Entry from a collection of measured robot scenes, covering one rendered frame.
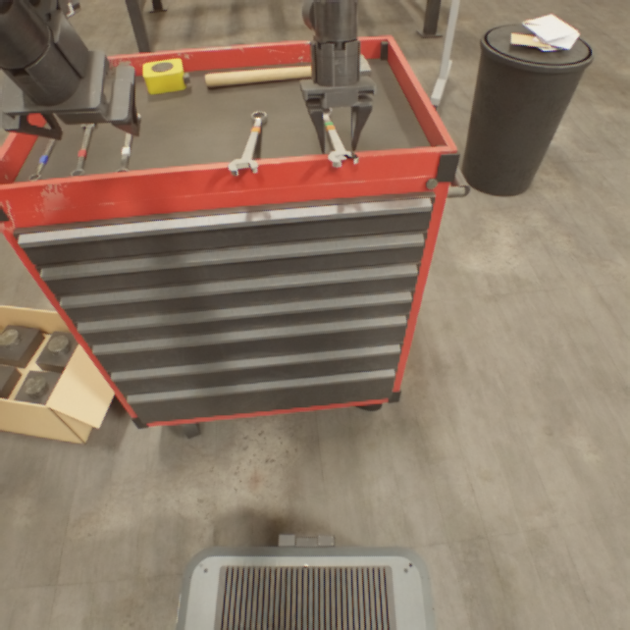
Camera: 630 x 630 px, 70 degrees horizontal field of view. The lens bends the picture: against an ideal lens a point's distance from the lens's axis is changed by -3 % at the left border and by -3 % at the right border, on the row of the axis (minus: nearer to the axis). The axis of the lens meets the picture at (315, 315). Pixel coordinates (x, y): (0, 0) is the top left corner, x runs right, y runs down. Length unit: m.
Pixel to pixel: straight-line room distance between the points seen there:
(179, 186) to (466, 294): 1.33
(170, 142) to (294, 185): 0.26
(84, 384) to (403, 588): 0.99
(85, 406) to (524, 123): 1.89
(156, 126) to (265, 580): 0.92
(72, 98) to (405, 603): 1.01
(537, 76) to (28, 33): 1.80
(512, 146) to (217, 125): 1.53
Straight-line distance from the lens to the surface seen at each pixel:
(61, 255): 0.86
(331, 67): 0.69
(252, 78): 1.03
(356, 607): 1.07
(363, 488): 1.40
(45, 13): 0.54
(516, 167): 2.27
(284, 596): 1.08
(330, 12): 0.68
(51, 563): 1.53
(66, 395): 1.45
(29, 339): 1.72
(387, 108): 0.94
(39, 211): 0.82
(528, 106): 2.11
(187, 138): 0.88
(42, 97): 0.54
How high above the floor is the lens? 1.33
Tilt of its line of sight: 51 degrees down
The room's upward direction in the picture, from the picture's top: 2 degrees counter-clockwise
